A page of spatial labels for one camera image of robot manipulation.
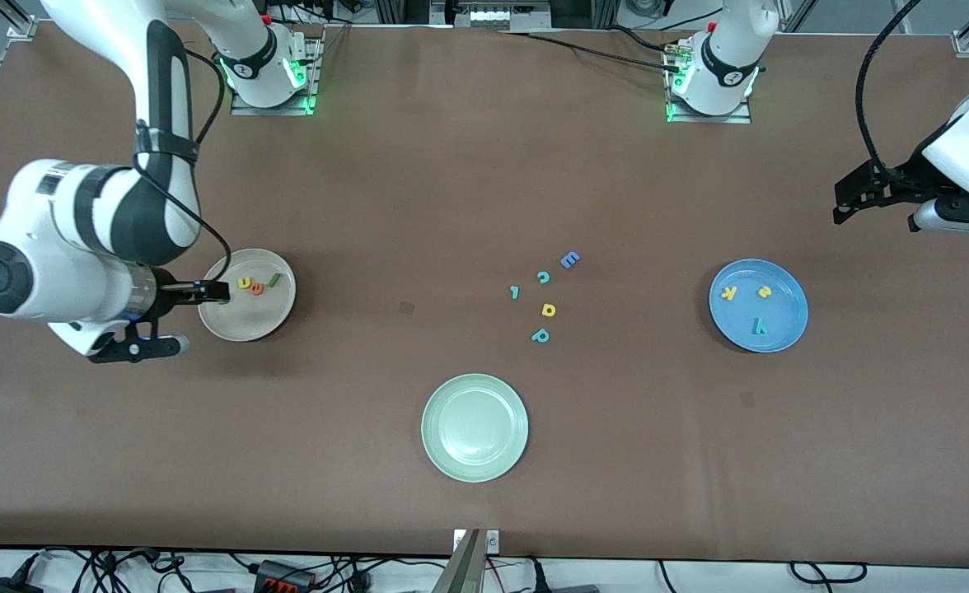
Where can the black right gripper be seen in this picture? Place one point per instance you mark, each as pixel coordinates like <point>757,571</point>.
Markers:
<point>166,291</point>

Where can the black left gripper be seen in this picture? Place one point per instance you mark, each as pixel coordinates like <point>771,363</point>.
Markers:
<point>899,186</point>

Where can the teal letter y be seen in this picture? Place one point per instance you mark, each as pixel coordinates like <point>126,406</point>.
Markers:
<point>760,329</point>

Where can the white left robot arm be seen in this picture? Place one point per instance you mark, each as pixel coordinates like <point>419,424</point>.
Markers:
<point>727,49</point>

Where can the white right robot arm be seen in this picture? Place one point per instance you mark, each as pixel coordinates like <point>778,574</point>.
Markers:
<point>56,214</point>

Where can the beige round plate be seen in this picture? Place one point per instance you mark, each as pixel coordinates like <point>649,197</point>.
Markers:
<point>245,321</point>

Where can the blue round plate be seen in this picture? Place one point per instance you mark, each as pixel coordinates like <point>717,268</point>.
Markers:
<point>781,313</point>

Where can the black and orange power strip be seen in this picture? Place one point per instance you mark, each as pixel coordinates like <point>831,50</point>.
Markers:
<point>283,574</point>

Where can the brown table cloth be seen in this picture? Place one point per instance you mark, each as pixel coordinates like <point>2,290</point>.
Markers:
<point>484,181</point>

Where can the pale green round plate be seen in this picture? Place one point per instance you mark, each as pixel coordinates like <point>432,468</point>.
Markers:
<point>475,427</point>

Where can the blue letter E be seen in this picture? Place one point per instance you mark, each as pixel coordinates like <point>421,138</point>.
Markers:
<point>565,261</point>

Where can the teal letter p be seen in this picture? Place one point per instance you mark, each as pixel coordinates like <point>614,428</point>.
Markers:
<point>537,337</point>

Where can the black plug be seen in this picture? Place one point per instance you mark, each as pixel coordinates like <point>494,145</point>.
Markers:
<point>538,576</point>

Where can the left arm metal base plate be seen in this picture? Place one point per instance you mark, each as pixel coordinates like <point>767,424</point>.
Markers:
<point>707,119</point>

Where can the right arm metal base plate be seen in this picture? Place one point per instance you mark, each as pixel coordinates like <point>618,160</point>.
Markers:
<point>274,110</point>

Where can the grey metal camera post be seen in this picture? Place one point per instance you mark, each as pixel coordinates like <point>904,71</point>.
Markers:
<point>464,568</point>

